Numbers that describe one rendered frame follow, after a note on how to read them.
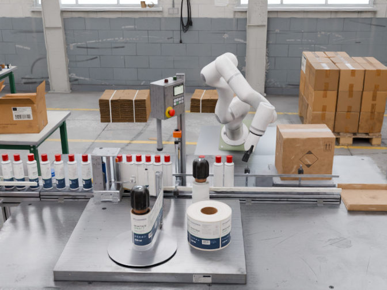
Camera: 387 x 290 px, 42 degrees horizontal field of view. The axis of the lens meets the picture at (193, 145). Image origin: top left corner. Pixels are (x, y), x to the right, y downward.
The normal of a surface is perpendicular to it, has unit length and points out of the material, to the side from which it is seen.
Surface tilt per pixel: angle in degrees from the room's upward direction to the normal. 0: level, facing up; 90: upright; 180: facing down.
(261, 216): 0
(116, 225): 0
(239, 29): 90
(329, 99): 90
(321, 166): 90
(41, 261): 0
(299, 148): 90
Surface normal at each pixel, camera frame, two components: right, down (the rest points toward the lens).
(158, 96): -0.61, 0.29
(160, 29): -0.10, 0.35
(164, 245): -0.01, -0.94
